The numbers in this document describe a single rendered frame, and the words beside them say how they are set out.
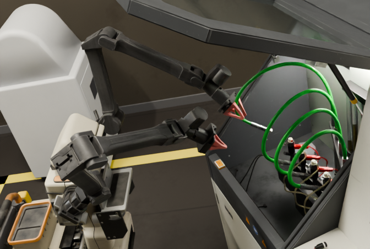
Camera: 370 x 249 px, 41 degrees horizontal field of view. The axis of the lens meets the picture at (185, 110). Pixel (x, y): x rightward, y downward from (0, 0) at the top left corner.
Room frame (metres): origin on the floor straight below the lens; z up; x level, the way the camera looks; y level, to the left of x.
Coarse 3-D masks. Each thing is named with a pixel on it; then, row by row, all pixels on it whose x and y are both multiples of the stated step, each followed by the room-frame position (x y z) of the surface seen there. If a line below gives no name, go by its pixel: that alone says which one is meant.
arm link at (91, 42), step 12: (96, 36) 1.78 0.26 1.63; (108, 36) 1.77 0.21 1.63; (84, 48) 1.79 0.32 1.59; (96, 48) 1.79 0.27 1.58; (96, 60) 1.79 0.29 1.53; (96, 72) 1.79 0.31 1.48; (96, 84) 1.79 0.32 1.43; (108, 84) 1.79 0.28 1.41; (108, 96) 1.78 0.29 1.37; (108, 108) 1.77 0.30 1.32; (108, 120) 1.75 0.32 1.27; (108, 132) 1.74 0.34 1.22
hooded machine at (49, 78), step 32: (0, 32) 3.13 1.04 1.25; (32, 32) 3.10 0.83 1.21; (64, 32) 3.39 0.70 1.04; (0, 64) 3.10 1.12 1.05; (32, 64) 3.07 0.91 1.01; (64, 64) 3.09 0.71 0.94; (0, 96) 3.08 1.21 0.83; (32, 96) 3.04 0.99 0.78; (64, 96) 3.01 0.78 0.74; (96, 96) 3.23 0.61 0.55; (32, 128) 3.06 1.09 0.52; (32, 160) 3.08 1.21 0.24
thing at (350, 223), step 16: (368, 96) 1.18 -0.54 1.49; (368, 112) 1.17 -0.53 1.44; (368, 128) 1.15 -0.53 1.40; (368, 144) 1.13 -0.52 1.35; (352, 160) 1.18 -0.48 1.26; (368, 160) 1.12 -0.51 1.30; (352, 176) 1.16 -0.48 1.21; (368, 176) 1.10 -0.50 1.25; (352, 192) 1.14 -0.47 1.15; (368, 192) 1.08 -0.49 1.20; (352, 208) 1.12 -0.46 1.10; (368, 208) 1.06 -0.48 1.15; (352, 224) 1.10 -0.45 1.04; (368, 224) 1.04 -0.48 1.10; (352, 240) 1.08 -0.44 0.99; (368, 240) 1.03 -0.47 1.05
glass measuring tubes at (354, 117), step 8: (352, 88) 1.51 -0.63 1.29; (360, 88) 1.50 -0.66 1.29; (360, 96) 1.46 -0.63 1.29; (352, 104) 1.51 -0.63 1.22; (360, 104) 1.47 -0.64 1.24; (352, 112) 1.51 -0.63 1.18; (352, 120) 1.51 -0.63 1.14; (360, 120) 1.47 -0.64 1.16; (352, 128) 1.52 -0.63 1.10; (352, 136) 1.52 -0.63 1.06; (352, 144) 1.55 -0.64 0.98; (352, 152) 1.53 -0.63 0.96
